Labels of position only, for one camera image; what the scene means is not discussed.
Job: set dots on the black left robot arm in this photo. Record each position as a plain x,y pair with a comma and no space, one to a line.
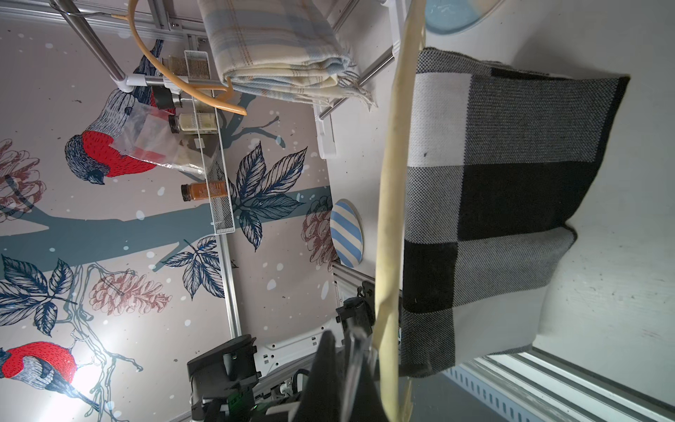
227,385

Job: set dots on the white wire wall basket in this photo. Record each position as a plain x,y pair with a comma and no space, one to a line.
209,145

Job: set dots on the blue cream plaid scarf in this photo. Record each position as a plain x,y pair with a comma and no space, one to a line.
285,50

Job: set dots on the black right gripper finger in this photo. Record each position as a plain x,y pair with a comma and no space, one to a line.
323,395

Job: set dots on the cream plastic clothes hanger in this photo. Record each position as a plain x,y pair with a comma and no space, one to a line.
390,235

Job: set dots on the orange spice bottle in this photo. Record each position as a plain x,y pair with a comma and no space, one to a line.
204,191

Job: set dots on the blue beige ceramic plate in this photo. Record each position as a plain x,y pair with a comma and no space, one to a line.
445,17

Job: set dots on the blue white striped plate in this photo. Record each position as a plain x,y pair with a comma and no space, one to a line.
347,235

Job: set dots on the clear plastic bag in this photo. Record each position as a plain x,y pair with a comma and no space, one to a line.
146,136

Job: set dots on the white metal clothes rack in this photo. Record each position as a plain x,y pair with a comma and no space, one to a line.
218,93

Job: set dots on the black grey checkered scarf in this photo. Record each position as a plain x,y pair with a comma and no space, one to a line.
500,160

